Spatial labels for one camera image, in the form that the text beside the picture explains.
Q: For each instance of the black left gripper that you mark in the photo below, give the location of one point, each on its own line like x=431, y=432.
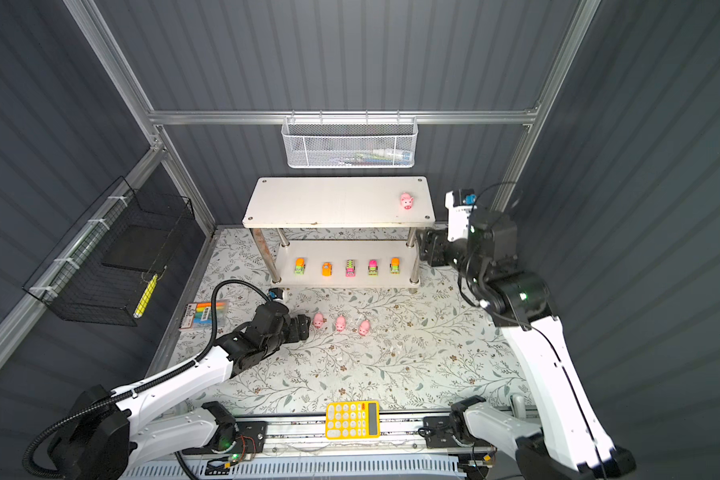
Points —
x=293, y=323

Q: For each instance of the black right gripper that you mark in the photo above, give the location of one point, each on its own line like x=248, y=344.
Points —
x=431, y=242

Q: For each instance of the pink pig toy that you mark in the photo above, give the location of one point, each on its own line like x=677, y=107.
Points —
x=318, y=320
x=406, y=201
x=340, y=324
x=364, y=327

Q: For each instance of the green orange mixer truck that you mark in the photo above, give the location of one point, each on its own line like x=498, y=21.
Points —
x=300, y=266

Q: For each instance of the orange toy bulldozer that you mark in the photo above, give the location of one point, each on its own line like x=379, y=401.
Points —
x=327, y=269

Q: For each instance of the pink green toy truck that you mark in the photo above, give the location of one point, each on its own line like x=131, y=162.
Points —
x=350, y=268

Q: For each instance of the green orange toy truck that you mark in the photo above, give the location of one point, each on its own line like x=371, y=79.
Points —
x=395, y=264

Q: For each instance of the green pink mixer truck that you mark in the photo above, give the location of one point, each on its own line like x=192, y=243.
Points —
x=373, y=268

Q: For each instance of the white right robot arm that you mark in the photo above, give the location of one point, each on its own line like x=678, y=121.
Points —
x=569, y=442

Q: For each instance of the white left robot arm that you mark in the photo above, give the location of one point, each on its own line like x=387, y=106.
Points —
x=103, y=440

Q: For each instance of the white two-tier shelf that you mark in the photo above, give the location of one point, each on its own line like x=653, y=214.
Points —
x=335, y=219

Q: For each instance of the colourful marker pack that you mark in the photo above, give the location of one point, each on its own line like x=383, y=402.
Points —
x=198, y=314

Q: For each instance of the yellow calculator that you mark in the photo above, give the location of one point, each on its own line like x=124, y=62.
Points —
x=354, y=420

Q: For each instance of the yellow green highlighter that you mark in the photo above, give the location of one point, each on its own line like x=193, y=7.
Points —
x=145, y=297

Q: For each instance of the pens in white basket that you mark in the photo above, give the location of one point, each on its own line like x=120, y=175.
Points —
x=379, y=157

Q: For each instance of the white wire wall basket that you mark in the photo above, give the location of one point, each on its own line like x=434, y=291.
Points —
x=312, y=145

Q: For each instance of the black wire wall basket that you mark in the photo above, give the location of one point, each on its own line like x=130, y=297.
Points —
x=100, y=275

